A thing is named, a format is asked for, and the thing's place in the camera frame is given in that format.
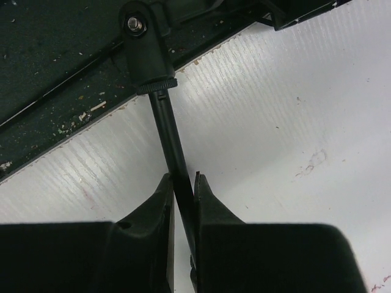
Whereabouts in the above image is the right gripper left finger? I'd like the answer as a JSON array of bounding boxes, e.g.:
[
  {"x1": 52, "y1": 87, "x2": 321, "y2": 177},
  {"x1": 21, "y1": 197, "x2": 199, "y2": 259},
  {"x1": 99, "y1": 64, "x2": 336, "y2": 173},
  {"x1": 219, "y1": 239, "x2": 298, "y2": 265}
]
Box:
[{"x1": 1, "y1": 175, "x2": 174, "y2": 292}]

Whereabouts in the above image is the black tripod mic stand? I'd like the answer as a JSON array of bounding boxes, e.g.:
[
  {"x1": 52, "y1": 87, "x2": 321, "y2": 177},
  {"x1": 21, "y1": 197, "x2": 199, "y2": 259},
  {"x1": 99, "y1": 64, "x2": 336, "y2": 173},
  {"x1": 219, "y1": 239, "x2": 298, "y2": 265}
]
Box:
[{"x1": 119, "y1": 1, "x2": 196, "y2": 255}]

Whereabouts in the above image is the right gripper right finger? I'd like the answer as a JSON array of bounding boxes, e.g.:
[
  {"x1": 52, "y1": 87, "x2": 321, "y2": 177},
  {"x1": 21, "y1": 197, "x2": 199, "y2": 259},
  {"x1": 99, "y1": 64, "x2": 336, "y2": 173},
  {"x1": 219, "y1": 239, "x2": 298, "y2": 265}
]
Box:
[{"x1": 191, "y1": 174, "x2": 367, "y2": 292}]

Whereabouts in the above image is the black front mounting rail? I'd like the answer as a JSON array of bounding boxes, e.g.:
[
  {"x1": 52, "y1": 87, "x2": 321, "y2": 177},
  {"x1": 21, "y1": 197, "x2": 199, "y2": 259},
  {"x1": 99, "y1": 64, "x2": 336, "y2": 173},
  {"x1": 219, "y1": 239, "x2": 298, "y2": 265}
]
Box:
[{"x1": 1, "y1": 1, "x2": 342, "y2": 179}]

